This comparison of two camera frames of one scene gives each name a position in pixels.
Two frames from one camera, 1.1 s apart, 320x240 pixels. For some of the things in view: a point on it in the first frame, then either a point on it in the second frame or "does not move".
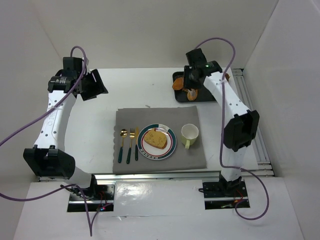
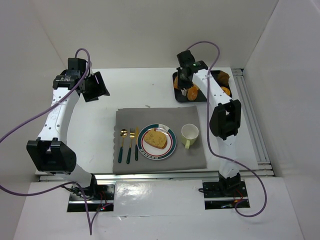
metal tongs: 192,92 -> 184,91
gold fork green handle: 132,135 does not move
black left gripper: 93,85 does not move
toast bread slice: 157,139 does not move
